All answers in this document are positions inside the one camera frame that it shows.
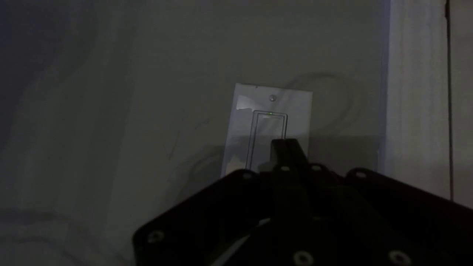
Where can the white wall light switch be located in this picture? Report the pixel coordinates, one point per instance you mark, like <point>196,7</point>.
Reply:
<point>260,115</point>

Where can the white door frame trim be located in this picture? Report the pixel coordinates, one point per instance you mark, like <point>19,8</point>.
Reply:
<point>428,97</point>

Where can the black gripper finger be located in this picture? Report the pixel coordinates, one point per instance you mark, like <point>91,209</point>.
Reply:
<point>286,156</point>

